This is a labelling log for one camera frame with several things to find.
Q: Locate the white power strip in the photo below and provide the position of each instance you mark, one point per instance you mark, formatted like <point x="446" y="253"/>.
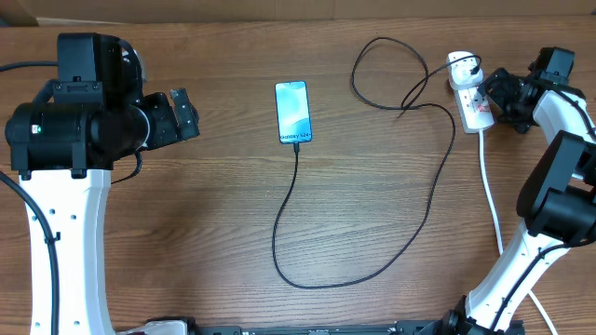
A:
<point x="474" y="110"/>

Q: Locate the black Galaxy smartphone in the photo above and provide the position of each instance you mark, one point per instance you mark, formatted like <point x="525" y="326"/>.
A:
<point x="294" y="121"/>

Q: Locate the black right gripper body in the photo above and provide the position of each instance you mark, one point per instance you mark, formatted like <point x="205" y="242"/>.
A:
<point x="505" y="96"/>

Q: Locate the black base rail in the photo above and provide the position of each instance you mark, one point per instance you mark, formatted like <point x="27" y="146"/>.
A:
<point x="188" y="325"/>

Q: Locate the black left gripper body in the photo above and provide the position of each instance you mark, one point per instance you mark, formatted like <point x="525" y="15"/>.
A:
<point x="164" y="127"/>

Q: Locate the white charger plug adapter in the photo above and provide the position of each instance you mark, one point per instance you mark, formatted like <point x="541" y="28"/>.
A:
<point x="464" y="70"/>

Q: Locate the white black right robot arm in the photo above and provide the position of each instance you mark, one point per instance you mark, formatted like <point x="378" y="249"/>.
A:
<point x="556" y="205"/>

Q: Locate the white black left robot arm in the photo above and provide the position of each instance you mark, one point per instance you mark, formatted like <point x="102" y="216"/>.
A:
<point x="63" y="145"/>

